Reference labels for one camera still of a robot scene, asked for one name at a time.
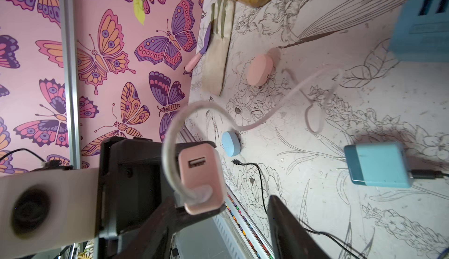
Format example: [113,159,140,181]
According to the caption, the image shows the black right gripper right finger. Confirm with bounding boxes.
[267,195,329,259]

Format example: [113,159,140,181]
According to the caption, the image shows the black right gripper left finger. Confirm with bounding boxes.
[114,197,226,259]

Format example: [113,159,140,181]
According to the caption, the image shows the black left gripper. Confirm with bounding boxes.
[94,135,216,259]

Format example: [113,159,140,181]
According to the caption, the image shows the pink white charging cable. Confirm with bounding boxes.
[162,65,344,204]

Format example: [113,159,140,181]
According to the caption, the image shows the pink usb charger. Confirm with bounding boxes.
[178,143,226,215]

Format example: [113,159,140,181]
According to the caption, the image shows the pink earbud case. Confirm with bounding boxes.
[246,48,281,87]

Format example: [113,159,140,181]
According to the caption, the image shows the blue earbud case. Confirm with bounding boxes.
[221,131,242,157]

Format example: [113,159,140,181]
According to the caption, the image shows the teal usb charger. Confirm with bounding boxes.
[344,142,412,188]

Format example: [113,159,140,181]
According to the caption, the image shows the beige striped cloth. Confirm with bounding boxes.
[201,0,235,96]

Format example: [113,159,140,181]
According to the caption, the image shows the blue power strip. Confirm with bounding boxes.
[389,0,449,63]

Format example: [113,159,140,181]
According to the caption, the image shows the black usb cable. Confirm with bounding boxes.
[231,158,449,259]

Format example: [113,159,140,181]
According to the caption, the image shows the aluminium cage frame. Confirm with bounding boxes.
[60,0,82,169]

